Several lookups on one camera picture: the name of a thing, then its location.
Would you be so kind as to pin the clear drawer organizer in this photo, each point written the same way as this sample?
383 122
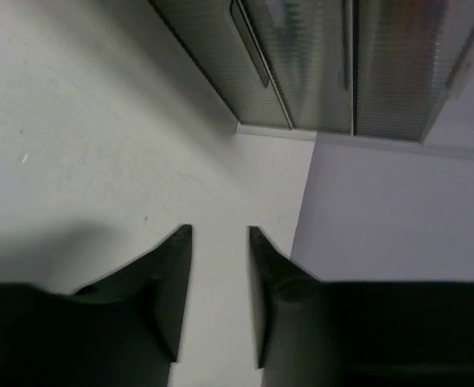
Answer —
373 69

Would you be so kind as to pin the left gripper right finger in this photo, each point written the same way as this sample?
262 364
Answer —
356 333

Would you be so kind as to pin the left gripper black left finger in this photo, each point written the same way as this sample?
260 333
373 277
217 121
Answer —
123 329

